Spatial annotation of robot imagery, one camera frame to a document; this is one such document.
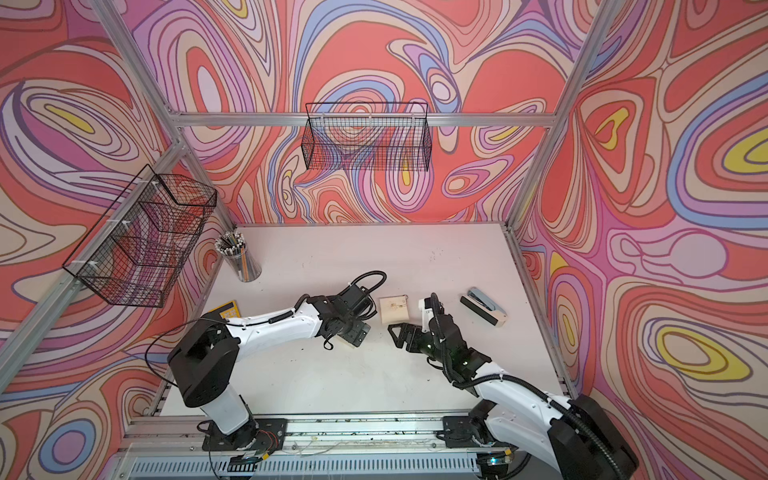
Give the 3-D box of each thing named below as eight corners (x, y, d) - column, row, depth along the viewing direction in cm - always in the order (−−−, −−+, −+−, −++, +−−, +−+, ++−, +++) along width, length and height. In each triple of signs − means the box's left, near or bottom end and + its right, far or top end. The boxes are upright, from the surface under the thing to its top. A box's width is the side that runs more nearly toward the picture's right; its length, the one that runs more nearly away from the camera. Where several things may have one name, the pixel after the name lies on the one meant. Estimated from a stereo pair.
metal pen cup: (234, 272, 107) (211, 240, 94) (254, 260, 111) (236, 227, 98) (245, 286, 103) (224, 254, 90) (266, 273, 107) (249, 240, 94)
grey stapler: (458, 301, 100) (460, 296, 97) (469, 290, 103) (471, 285, 100) (498, 332, 93) (502, 327, 90) (509, 319, 96) (512, 314, 93)
